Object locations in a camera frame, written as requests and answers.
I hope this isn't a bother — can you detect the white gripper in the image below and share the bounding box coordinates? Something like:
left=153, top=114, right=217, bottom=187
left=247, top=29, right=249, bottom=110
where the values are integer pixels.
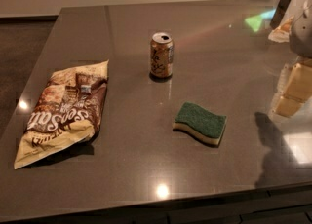
left=273, top=0, right=312, bottom=117

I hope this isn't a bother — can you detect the orange soda can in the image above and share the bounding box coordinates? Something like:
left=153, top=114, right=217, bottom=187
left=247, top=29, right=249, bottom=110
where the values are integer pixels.
left=150, top=32, right=174, bottom=79

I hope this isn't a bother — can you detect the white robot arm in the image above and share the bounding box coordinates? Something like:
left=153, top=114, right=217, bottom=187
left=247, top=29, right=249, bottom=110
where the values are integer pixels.
left=269, top=0, right=312, bottom=118

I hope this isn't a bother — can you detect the brown chip bag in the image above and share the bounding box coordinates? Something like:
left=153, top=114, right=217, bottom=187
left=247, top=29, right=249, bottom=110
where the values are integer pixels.
left=14, top=61, right=108, bottom=169

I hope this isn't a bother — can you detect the dark object at table corner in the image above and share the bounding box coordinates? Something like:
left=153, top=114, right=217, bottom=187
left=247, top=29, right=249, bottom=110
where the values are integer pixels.
left=268, top=0, right=293, bottom=43

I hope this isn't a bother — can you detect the green yellow sponge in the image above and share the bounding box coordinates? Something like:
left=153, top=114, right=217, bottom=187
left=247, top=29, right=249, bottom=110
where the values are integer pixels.
left=173, top=102, right=227, bottom=146

